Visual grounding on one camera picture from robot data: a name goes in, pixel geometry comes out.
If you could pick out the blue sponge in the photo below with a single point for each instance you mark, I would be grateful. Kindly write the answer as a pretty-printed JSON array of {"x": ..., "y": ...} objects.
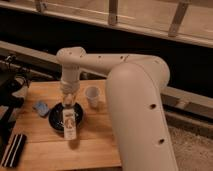
[{"x": 41, "y": 108}]

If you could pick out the white lotion bottle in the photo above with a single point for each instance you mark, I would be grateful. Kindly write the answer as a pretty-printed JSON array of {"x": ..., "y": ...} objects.
[{"x": 69, "y": 118}]

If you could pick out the dark ceramic bowl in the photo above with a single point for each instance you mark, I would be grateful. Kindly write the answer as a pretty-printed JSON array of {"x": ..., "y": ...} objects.
[{"x": 56, "y": 118}]

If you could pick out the black clamp stand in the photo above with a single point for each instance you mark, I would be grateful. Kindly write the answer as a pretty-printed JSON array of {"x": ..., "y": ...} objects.
[{"x": 14, "y": 86}]

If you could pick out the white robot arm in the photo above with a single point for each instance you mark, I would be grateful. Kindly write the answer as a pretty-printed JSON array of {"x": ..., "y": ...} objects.
[{"x": 133, "y": 87}]

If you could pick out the clear plastic cup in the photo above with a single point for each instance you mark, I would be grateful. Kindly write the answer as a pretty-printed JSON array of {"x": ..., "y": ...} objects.
[{"x": 92, "y": 94}]

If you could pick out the wooden table board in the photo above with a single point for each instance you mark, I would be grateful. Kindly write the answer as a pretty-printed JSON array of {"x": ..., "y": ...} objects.
[{"x": 47, "y": 150}]

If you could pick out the black white striped block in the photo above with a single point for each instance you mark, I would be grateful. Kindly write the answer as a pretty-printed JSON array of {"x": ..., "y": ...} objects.
[{"x": 15, "y": 150}]

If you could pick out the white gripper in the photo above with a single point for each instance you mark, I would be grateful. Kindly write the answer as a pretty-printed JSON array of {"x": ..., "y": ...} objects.
[{"x": 69, "y": 88}]

